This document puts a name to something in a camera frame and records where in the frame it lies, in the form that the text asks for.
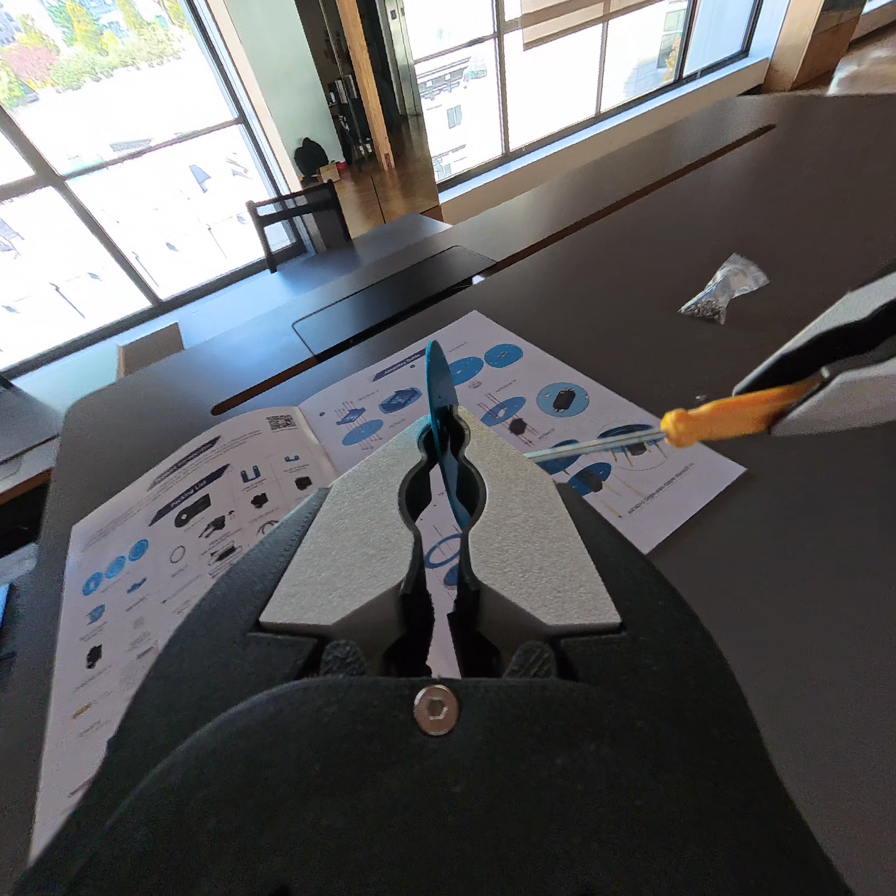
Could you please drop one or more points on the window with roller blinds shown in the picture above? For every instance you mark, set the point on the window with roller blinds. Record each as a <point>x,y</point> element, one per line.
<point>560,70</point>

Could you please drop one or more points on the small clear plastic bag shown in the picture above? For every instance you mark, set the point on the small clear plastic bag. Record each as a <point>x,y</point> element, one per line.
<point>724,287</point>

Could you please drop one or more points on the black backpack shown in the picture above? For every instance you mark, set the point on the black backpack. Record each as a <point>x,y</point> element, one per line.
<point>311,157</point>

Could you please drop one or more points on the printed instruction booklet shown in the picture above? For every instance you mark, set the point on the printed instruction booklet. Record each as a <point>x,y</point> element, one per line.
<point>168,560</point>

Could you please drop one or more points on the large glass window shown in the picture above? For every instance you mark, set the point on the large glass window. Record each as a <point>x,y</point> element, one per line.
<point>112,168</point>

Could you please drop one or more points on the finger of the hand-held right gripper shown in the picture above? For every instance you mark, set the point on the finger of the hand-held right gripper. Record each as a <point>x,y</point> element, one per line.
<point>826,343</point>
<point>847,399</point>

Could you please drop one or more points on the grey desk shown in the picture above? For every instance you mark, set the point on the grey desk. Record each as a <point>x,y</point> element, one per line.
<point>784,588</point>
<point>420,238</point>

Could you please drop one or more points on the small blue round plate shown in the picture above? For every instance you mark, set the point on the small blue round plate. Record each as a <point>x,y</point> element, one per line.
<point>440,392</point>

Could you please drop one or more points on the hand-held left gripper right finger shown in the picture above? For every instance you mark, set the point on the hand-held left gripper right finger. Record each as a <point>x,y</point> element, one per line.
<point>539,560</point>

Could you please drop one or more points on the light wooden column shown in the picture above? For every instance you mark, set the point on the light wooden column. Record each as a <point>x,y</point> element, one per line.
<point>812,42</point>

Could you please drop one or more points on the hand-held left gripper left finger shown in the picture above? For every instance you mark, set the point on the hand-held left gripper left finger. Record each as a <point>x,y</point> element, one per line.
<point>343,560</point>

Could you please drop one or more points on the black frame chair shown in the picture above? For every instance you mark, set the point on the black frame chair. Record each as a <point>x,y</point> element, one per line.
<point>301,217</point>

